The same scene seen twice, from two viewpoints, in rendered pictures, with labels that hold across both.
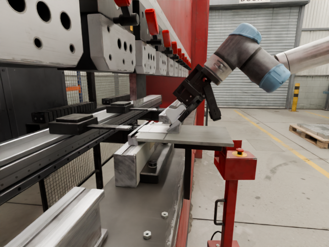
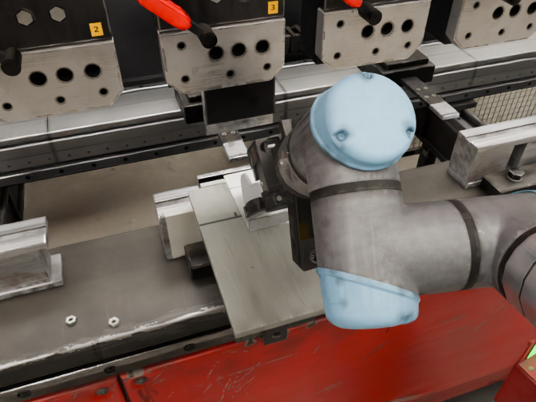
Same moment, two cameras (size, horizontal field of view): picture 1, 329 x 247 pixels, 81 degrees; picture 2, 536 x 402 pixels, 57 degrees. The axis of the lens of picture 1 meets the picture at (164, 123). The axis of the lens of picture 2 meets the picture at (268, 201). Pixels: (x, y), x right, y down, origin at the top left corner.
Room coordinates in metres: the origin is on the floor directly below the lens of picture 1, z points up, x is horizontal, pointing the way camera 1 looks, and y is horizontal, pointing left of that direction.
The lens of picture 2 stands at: (0.35, -0.47, 1.48)
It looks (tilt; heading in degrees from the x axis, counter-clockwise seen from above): 41 degrees down; 61
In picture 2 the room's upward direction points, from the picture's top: straight up
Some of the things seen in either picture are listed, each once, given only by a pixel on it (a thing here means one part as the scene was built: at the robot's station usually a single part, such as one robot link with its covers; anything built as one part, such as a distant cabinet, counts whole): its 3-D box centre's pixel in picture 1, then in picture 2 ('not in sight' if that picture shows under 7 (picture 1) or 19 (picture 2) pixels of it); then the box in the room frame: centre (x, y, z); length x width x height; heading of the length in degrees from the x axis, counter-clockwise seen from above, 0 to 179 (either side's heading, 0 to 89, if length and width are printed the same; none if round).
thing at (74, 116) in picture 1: (94, 124); (219, 113); (0.64, 0.24, 1.01); 0.26 x 0.12 x 0.05; 79
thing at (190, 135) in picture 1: (185, 133); (272, 238); (0.58, -0.07, 1.00); 0.26 x 0.18 x 0.01; 79
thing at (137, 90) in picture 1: (138, 89); (238, 100); (0.61, 0.08, 1.13); 0.10 x 0.02 x 0.10; 169
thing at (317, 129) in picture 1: (326, 130); not in sight; (3.63, -3.16, 0.17); 0.99 x 0.63 x 0.05; 171
